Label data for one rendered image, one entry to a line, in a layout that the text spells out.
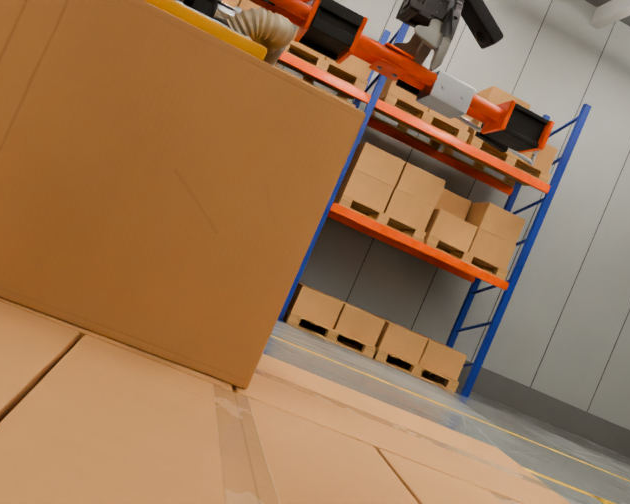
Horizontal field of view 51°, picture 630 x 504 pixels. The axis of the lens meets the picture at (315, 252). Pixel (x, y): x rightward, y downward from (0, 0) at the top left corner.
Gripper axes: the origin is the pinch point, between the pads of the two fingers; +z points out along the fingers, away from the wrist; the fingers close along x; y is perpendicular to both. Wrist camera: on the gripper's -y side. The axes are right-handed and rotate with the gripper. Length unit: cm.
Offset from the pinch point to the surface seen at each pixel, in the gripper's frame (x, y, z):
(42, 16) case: 19, 50, 20
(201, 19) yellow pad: 15.5, 33.6, 11.2
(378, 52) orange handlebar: 3.4, 8.7, 0.2
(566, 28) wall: -840, -392, -462
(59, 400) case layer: 47, 29, 53
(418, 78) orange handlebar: 2.6, 1.0, 0.7
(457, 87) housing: 3.3, -5.3, -0.7
